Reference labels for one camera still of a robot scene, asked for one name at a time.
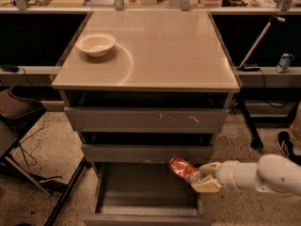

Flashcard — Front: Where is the top grey drawer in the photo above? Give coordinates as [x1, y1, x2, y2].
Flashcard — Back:
[65, 106, 228, 134]

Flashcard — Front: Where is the bottom grey drawer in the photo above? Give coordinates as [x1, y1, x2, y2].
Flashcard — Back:
[83, 163, 212, 226]

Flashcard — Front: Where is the white bowl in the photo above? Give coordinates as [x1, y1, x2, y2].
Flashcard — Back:
[75, 33, 116, 57]

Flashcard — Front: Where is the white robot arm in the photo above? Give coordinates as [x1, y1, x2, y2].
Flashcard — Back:
[191, 154, 301, 202]

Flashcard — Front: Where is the grey drawer cabinet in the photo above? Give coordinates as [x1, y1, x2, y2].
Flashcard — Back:
[51, 9, 242, 226]

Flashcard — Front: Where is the black table leg right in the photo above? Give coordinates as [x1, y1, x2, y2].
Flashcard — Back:
[238, 96, 263, 150]

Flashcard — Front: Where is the grey drawer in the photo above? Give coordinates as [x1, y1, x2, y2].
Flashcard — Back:
[83, 163, 212, 226]
[65, 106, 228, 134]
[81, 144, 213, 164]

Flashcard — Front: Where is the black table leg left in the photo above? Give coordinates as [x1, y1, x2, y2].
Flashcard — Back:
[44, 157, 89, 226]

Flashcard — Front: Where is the white stick with black tip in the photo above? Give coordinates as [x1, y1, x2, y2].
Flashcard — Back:
[237, 15, 286, 70]

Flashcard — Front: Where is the black table leg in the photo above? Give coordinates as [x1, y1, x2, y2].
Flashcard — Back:
[44, 157, 89, 226]
[238, 96, 263, 150]

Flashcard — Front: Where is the middle grey drawer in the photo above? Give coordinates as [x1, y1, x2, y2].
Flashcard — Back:
[81, 144, 213, 164]

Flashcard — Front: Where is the dark chair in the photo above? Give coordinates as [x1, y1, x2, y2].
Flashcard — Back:
[0, 86, 52, 196]

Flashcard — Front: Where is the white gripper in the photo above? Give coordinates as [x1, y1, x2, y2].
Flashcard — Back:
[192, 161, 239, 193]

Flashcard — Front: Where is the black white sneaker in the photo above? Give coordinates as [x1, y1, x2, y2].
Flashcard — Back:
[277, 131, 301, 166]

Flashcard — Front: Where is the blue white can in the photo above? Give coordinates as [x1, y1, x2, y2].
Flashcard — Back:
[277, 53, 294, 73]

